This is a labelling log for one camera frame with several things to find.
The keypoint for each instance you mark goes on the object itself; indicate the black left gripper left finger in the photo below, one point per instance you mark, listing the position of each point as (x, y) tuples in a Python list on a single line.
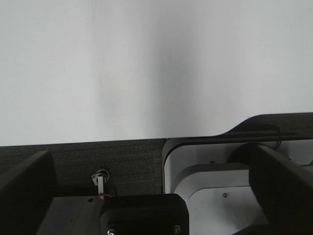
[(26, 192)]

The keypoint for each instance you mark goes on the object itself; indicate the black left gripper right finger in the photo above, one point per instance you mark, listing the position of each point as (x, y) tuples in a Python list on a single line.
[(283, 189)]

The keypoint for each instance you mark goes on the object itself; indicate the dark grey robot base mat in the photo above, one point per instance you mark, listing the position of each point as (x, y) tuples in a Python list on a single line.
[(135, 166)]

